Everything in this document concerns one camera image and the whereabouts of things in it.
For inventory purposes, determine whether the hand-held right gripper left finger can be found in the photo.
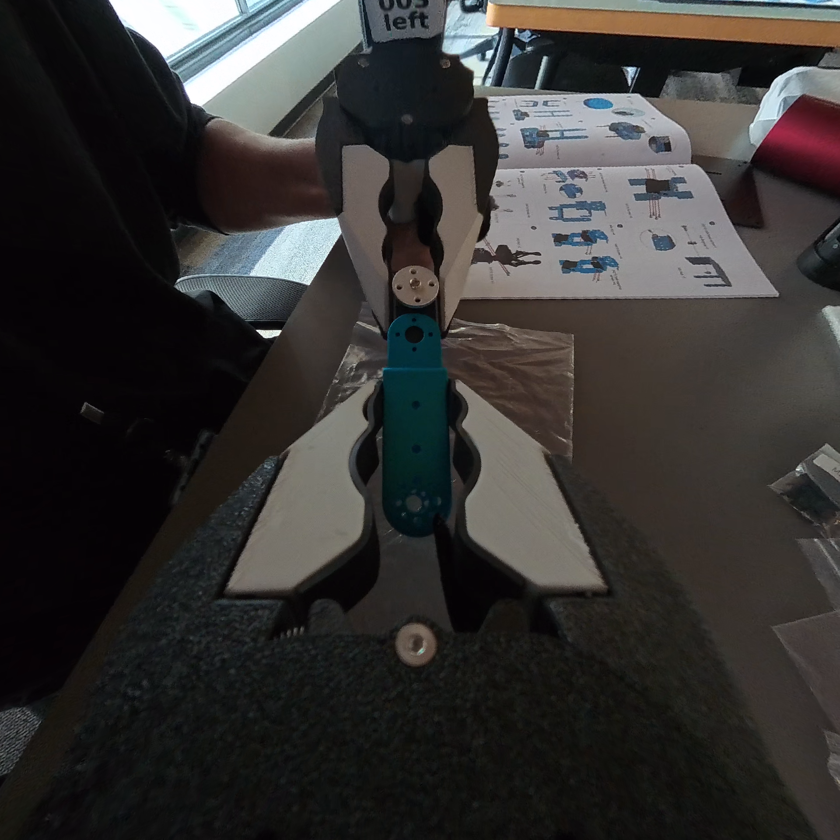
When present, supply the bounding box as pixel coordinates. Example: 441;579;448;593
222;384;388;597

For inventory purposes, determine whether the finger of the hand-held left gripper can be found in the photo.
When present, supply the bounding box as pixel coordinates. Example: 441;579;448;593
428;141;487;339
340;141;401;339

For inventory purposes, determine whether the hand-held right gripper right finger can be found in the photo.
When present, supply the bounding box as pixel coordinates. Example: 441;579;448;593
449;381;608;597

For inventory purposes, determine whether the black servo motor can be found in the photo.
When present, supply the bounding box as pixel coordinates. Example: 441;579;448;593
387;262;444;329

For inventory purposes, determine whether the large clear plastic bag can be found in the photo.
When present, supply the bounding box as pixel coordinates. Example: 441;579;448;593
322;302;575;572

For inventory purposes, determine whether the blue U-shaped metal bracket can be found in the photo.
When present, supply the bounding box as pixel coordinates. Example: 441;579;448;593
381;314;455;542

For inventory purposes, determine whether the pile of small screw bags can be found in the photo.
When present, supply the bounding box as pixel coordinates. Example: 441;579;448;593
768;443;840;697

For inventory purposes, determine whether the person's left forearm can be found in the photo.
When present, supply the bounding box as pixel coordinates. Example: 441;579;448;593
200;121;283;234

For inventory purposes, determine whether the grey desk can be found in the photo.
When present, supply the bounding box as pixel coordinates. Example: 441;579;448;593
39;85;840;840

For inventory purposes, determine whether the person's left hand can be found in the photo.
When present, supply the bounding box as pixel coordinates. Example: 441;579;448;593
276;134;343;228

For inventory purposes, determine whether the black mesh office chair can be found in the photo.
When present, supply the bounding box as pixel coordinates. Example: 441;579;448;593
174;274;309;332

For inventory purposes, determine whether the open instruction manual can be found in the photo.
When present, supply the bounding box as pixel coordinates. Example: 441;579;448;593
459;93;780;301

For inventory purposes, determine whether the window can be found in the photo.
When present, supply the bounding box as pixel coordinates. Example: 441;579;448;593
108;0;342;67

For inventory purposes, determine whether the wooden background table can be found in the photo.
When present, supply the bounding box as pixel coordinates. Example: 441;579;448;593
486;0;840;48

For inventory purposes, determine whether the person's black jacket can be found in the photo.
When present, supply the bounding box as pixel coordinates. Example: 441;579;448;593
0;0;283;710

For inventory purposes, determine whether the dark red roll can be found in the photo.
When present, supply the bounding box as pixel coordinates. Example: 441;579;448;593
751;95;840;198

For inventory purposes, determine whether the black cylindrical bottle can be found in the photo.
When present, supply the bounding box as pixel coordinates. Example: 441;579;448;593
796;220;840;290

